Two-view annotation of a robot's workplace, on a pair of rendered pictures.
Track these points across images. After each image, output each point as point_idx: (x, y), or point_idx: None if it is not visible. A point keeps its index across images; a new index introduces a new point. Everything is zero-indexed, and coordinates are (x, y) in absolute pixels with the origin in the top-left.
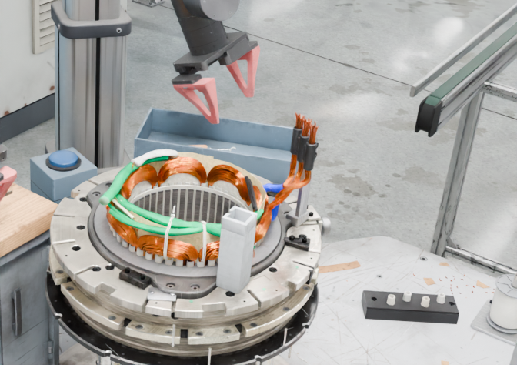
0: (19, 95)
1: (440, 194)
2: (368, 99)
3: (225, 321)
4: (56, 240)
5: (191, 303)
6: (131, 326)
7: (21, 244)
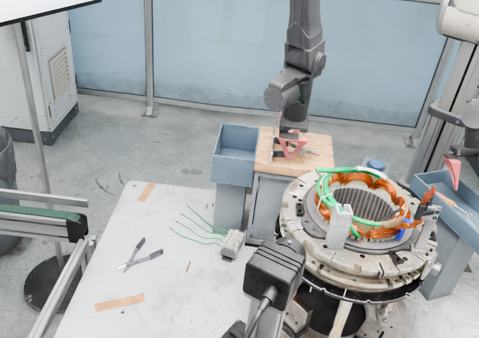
0: None
1: None
2: None
3: (316, 257)
4: (299, 178)
5: (303, 234)
6: (283, 228)
7: None
